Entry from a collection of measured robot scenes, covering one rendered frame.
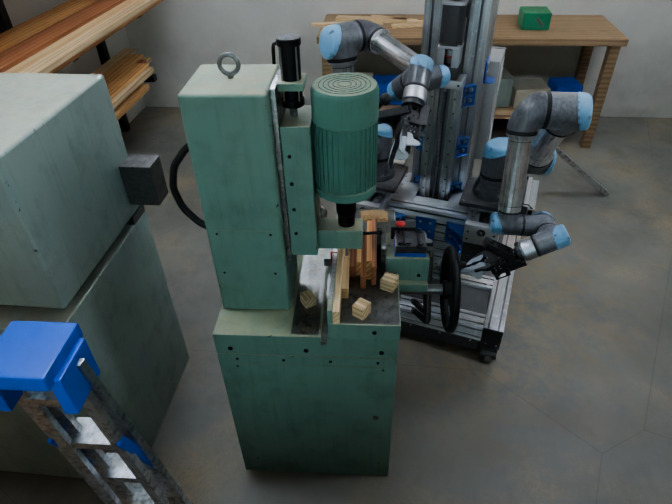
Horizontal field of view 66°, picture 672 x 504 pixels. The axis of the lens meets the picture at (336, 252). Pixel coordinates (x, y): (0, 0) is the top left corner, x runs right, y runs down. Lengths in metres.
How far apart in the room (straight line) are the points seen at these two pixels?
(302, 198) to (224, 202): 0.22
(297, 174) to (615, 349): 1.99
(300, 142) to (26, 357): 0.79
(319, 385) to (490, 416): 0.95
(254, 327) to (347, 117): 0.72
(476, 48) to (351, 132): 0.98
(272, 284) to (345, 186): 0.41
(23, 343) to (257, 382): 0.78
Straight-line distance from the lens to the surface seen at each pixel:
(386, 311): 1.55
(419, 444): 2.35
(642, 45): 5.20
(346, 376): 1.74
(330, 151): 1.38
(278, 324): 1.66
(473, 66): 2.24
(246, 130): 1.35
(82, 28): 3.82
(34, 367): 1.25
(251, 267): 1.59
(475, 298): 2.66
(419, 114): 1.69
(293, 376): 1.77
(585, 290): 3.21
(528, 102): 1.79
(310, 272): 1.83
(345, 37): 2.06
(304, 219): 1.51
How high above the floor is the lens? 1.99
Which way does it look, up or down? 38 degrees down
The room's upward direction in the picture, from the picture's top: 2 degrees counter-clockwise
